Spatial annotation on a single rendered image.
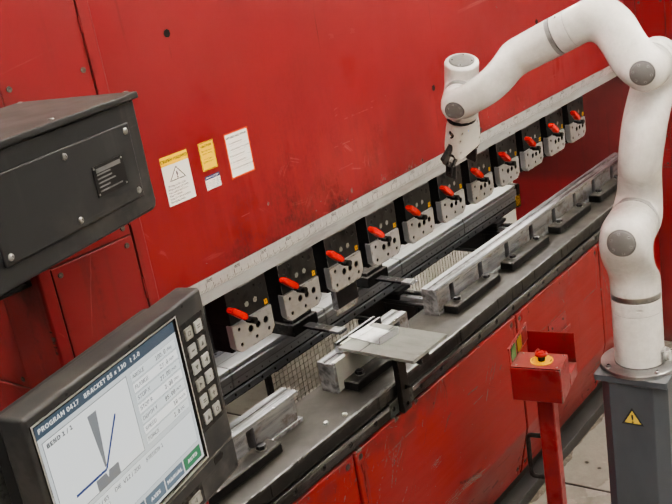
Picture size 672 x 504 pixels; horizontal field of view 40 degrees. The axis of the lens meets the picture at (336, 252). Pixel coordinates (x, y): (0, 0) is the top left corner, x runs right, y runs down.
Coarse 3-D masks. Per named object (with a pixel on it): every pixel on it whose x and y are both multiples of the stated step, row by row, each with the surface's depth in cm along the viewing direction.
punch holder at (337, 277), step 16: (352, 224) 267; (336, 240) 262; (352, 240) 267; (320, 256) 260; (352, 256) 268; (320, 272) 263; (336, 272) 262; (352, 272) 268; (320, 288) 265; (336, 288) 263
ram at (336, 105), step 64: (128, 0) 199; (192, 0) 213; (256, 0) 229; (320, 0) 248; (384, 0) 271; (448, 0) 298; (512, 0) 330; (576, 0) 371; (128, 64) 200; (192, 64) 215; (256, 64) 231; (320, 64) 250; (384, 64) 273; (576, 64) 376; (192, 128) 216; (256, 128) 233; (320, 128) 252; (384, 128) 276; (512, 128) 338; (256, 192) 235; (320, 192) 255; (192, 256) 219
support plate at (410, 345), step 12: (372, 324) 282; (384, 324) 280; (396, 336) 271; (408, 336) 269; (420, 336) 268; (432, 336) 267; (444, 336) 266; (348, 348) 268; (360, 348) 267; (372, 348) 266; (384, 348) 264; (396, 348) 263; (408, 348) 262; (420, 348) 261; (432, 348) 261; (396, 360) 258; (408, 360) 255
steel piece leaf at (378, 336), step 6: (372, 330) 277; (378, 330) 276; (384, 330) 276; (396, 330) 271; (360, 336) 274; (366, 336) 274; (372, 336) 273; (378, 336) 272; (384, 336) 268; (390, 336) 270; (372, 342) 269; (378, 342) 268; (384, 342) 268
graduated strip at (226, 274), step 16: (592, 80) 389; (560, 96) 367; (528, 112) 347; (496, 128) 328; (432, 160) 298; (400, 176) 284; (416, 176) 291; (384, 192) 278; (352, 208) 266; (320, 224) 256; (288, 240) 246; (256, 256) 237; (224, 272) 228; (240, 272) 232; (208, 288) 224
